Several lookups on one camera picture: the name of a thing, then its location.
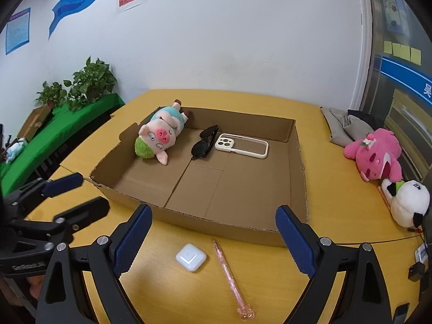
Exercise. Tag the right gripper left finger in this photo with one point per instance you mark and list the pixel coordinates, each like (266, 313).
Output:
(64, 297)

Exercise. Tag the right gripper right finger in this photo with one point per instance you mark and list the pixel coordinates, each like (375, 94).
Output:
(363, 297)

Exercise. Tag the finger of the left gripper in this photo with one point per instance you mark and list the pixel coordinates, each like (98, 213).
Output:
(57, 184)
(84, 214)

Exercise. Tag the white earbuds case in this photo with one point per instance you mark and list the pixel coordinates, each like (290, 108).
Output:
(191, 257)

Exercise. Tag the pink transparent pen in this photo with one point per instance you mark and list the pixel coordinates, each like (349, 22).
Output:
(244, 310)

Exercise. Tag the black sunglasses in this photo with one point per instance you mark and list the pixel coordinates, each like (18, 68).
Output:
(206, 142)

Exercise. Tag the white phone case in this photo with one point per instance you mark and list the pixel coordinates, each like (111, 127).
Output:
(242, 145)

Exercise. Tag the person's left hand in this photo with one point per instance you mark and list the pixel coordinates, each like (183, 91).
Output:
(35, 288)

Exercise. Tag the small light plush toy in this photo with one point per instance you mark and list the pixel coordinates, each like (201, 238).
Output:
(14, 151)

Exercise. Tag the small black device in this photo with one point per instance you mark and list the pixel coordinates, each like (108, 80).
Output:
(416, 272)

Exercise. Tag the green table cloth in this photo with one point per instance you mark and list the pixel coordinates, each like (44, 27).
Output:
(63, 125)

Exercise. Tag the small cardboard box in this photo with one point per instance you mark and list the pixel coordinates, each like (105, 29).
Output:
(34, 122)

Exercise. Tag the green potted plant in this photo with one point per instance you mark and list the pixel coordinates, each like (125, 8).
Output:
(89, 84)
(54, 95)

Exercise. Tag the pig plush toy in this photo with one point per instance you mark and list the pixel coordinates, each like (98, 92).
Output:
(161, 132)

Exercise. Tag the white panda plush toy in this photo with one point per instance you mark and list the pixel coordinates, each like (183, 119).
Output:
(408, 201)

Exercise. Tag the pink bear plush toy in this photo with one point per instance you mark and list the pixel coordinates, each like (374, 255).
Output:
(376, 156)

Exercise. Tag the brown cardboard box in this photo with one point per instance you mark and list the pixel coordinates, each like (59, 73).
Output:
(223, 194)

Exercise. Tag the grey folded cloth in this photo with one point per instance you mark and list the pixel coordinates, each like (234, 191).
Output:
(344, 128)

